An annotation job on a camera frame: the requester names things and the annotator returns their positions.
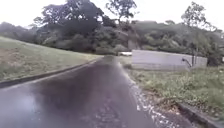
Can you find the grass slope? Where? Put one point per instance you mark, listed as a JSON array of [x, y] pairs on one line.
[[33, 58]]

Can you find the rough grass verge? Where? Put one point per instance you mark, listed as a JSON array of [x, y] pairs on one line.
[[180, 85]]

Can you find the wet grey asphalt path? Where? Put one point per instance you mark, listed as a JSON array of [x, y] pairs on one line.
[[86, 93]]

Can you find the dark kerb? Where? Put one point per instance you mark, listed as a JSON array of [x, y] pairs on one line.
[[200, 116], [30, 78]]

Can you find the thin tree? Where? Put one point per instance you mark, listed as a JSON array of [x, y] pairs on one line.
[[194, 20]]

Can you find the grey concrete wall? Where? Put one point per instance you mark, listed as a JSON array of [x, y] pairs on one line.
[[160, 60]]

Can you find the wood of dark trees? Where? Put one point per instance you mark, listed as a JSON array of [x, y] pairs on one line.
[[83, 33]]

